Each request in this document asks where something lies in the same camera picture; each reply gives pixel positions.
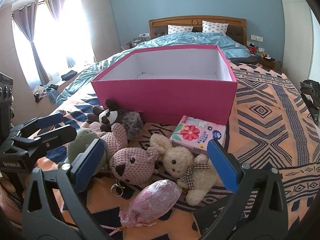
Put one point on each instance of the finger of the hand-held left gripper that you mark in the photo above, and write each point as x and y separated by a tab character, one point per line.
50	120
60	134

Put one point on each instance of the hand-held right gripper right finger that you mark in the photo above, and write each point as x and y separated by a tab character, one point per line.
222	165

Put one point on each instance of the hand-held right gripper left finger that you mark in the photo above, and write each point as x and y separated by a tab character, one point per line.
90	162

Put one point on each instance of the green plush toy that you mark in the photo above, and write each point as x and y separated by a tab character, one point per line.
80	142

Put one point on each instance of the pink crochet bear toy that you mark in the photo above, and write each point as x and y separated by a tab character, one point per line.
132	162

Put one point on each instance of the floral pink tissue pack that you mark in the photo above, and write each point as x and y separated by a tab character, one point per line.
192	132

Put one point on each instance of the cream bunny plush toy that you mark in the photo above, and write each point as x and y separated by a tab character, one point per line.
177	162

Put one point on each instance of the pink fabric sachet pouch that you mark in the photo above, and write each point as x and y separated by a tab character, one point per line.
155	197

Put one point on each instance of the pink cardboard box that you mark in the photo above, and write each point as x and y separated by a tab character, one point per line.
162	97

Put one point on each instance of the pile of clothes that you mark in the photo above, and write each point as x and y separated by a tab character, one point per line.
47	91

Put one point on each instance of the folded dark garment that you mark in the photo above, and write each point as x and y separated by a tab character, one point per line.
68	75

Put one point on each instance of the purple curtain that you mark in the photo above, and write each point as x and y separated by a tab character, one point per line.
27	30
55	7

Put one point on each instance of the pink fleece cloth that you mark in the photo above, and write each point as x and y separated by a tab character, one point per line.
10	197

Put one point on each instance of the dark grey cloth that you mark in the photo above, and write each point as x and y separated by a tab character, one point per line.
246	59

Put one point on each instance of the dark figure toy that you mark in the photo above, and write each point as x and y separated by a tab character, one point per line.
310	97

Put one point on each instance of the wooden nightstand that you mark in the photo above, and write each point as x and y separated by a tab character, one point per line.
268	62

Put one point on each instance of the red tissue box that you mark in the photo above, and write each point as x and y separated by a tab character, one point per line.
250	48

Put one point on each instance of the blue duvet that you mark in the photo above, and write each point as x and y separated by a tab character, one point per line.
190	40

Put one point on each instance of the white patterned pillow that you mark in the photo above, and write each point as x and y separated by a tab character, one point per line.
215	26
180	29

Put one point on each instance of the wooden headboard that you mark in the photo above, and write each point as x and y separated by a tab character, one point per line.
195	21

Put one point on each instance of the white wall outlet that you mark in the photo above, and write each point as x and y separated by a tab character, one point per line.
144	35

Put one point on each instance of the white wall switch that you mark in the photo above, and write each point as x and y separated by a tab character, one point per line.
256	38

